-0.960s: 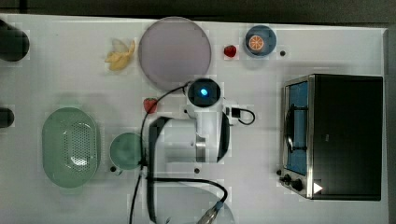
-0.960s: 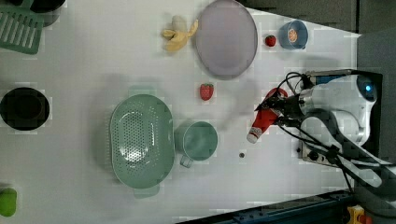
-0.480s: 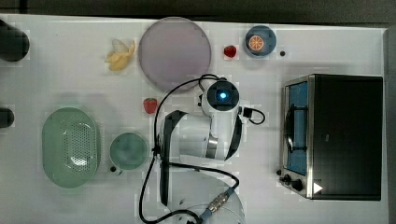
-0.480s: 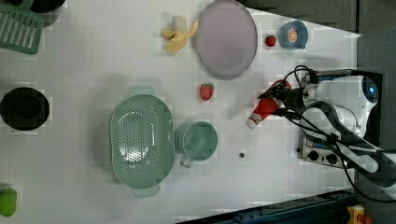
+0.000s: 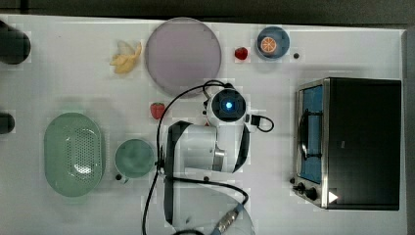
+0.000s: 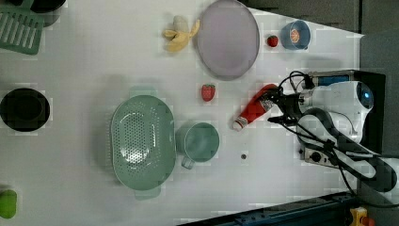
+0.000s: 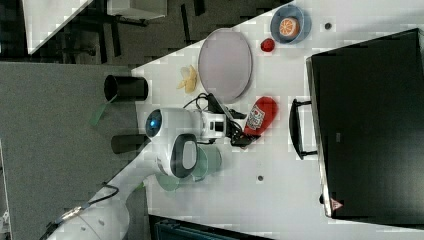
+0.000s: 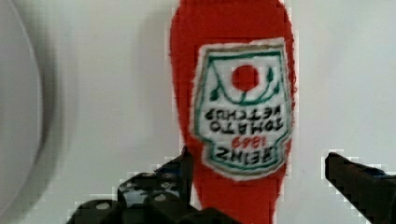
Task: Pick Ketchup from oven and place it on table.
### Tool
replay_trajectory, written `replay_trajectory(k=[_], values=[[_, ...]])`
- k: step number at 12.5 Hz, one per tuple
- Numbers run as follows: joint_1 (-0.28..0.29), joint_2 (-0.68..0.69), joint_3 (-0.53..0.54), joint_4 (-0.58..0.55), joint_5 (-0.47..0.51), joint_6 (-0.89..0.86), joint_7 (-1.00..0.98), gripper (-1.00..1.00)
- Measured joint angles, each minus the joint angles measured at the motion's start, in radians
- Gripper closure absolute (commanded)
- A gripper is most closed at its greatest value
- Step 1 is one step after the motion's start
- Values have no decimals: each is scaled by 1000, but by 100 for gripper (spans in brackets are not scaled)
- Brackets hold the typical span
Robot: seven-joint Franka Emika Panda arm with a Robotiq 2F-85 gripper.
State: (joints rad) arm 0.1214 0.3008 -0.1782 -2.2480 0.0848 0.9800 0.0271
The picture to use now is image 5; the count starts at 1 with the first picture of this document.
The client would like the black cylinder cup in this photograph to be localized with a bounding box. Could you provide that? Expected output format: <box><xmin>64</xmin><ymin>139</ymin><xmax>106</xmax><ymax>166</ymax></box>
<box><xmin>0</xmin><ymin>21</ymin><xmax>31</xmax><ymax>65</ymax></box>
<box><xmin>0</xmin><ymin>113</ymin><xmax>15</xmax><ymax>134</ymax></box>

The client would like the black cylinder cup upper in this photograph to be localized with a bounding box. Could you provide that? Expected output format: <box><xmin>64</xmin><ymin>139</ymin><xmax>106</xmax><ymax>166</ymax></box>
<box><xmin>0</xmin><ymin>21</ymin><xmax>31</xmax><ymax>65</ymax></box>

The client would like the grey round plate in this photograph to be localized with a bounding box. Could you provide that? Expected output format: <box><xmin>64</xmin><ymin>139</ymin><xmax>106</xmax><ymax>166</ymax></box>
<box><xmin>145</xmin><ymin>18</ymin><xmax>221</xmax><ymax>96</ymax></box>

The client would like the green colander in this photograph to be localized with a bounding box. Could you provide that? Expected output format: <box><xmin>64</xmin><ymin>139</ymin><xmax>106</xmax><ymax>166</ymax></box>
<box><xmin>43</xmin><ymin>113</ymin><xmax>106</xmax><ymax>197</ymax></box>

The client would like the blue bowl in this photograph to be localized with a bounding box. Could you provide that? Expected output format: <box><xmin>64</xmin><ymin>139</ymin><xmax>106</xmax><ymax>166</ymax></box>
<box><xmin>255</xmin><ymin>26</ymin><xmax>291</xmax><ymax>61</ymax></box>

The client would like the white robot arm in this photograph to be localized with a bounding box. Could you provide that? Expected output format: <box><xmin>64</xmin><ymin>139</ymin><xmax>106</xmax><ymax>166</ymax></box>
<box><xmin>161</xmin><ymin>84</ymin><xmax>254</xmax><ymax>235</ymax></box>

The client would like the red strawberry table centre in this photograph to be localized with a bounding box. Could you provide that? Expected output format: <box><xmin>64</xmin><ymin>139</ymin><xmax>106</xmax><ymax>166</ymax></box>
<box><xmin>150</xmin><ymin>103</ymin><xmax>165</xmax><ymax>119</ymax></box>

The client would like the green mug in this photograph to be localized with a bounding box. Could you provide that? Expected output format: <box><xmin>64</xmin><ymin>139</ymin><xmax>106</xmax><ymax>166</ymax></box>
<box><xmin>115</xmin><ymin>139</ymin><xmax>155</xmax><ymax>184</ymax></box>

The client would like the orange half slice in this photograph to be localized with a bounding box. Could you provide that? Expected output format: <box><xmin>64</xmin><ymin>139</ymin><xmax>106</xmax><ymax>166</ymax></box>
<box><xmin>260</xmin><ymin>36</ymin><xmax>277</xmax><ymax>54</ymax></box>

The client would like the red strawberry near bowl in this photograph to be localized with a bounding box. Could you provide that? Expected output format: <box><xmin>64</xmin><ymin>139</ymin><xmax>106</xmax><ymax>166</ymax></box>
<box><xmin>234</xmin><ymin>47</ymin><xmax>249</xmax><ymax>61</ymax></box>

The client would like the black toaster oven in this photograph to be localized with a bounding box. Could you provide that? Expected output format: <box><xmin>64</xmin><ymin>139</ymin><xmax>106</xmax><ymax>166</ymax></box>
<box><xmin>290</xmin><ymin>77</ymin><xmax>402</xmax><ymax>211</ymax></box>

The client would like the black cylinder cup lower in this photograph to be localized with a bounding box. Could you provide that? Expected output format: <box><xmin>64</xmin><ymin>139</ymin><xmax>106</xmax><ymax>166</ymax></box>
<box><xmin>0</xmin><ymin>113</ymin><xmax>15</xmax><ymax>134</ymax></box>

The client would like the peeled banana toy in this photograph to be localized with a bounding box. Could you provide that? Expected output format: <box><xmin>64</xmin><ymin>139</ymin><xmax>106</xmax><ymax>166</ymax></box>
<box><xmin>110</xmin><ymin>41</ymin><xmax>142</xmax><ymax>74</ymax></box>

